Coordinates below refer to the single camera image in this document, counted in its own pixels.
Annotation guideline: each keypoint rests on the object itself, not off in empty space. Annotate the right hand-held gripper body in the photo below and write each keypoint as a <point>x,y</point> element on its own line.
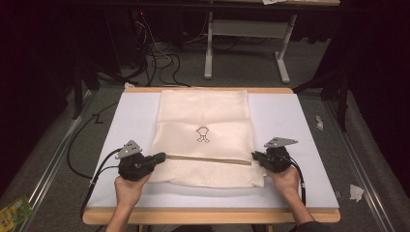
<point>278,159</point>

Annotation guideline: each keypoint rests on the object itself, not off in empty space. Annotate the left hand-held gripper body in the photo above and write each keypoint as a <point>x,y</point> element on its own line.
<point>132,167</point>

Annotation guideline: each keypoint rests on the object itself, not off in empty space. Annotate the cream mesh laundry bag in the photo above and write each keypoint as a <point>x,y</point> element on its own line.
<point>203,112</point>

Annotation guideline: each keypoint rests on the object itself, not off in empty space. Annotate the person's left hand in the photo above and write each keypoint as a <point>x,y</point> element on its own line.
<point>129,191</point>

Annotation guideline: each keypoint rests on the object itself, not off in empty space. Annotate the person's right hand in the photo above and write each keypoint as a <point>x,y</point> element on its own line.
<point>286,183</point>

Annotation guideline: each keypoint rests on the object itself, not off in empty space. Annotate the white table mat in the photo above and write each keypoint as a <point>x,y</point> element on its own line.
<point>283,119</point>

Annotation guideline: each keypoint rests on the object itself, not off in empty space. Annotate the small white plastic scrap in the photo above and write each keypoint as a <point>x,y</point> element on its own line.
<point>319,123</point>

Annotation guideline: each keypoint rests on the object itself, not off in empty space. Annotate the wooden table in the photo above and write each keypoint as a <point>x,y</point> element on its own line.
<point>199,216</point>

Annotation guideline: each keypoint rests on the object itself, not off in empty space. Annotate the small white cloth piece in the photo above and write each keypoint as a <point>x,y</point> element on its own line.
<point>129,85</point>

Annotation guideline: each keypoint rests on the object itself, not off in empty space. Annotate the crumpled white paper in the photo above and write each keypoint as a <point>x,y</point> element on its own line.
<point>356,192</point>

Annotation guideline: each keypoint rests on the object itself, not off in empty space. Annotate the black metal stand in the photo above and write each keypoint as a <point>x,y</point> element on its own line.
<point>343,96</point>
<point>78,90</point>

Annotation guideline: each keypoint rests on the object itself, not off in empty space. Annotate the white-legged desk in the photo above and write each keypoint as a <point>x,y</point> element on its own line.
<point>209,48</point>

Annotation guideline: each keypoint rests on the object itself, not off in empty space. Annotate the green printed packet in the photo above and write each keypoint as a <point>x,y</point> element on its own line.
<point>14,214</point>

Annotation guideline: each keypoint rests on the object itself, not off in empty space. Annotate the white paper sheet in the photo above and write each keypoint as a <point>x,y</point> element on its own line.
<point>272,1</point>

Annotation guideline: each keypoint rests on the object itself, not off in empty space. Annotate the metal floor rail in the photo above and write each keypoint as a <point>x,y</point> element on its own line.
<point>54,154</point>
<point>361,170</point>

